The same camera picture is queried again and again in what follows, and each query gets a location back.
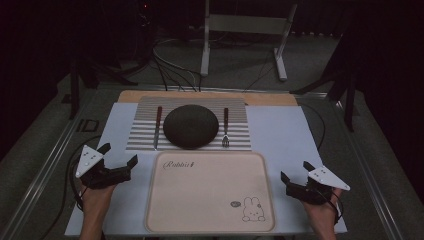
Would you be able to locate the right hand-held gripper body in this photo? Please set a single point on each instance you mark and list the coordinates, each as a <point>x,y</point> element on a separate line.
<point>311,191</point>

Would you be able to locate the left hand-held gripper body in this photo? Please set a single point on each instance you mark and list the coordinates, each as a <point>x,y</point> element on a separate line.
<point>100,175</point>

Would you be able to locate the person's right hand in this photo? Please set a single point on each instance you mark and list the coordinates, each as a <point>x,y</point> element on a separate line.
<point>321,210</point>

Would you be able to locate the person's left hand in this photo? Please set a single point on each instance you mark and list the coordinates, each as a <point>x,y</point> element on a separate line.
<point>96,200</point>

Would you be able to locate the grey striped placemat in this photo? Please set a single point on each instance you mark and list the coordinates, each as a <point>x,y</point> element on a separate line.
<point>146,113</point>

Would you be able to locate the black tripod stand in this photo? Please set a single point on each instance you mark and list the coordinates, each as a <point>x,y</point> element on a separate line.
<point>75,90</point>
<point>348,96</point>

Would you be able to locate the black round plate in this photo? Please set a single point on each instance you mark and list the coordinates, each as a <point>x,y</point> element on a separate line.
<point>191,126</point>

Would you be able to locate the beige tray with rabbit print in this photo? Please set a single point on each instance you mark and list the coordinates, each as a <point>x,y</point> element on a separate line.
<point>210,193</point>

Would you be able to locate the grey metal stand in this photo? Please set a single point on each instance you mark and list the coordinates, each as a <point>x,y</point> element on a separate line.
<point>245,24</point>

